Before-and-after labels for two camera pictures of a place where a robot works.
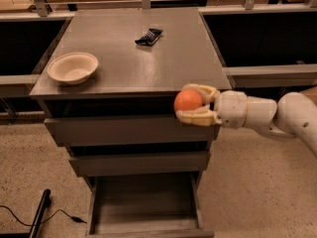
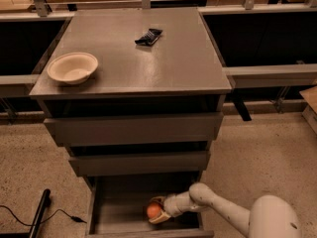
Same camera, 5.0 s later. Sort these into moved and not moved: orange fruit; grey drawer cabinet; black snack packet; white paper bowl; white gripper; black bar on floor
Moved: orange fruit; white gripper
Not moved: black bar on floor; black snack packet; grey drawer cabinet; white paper bowl
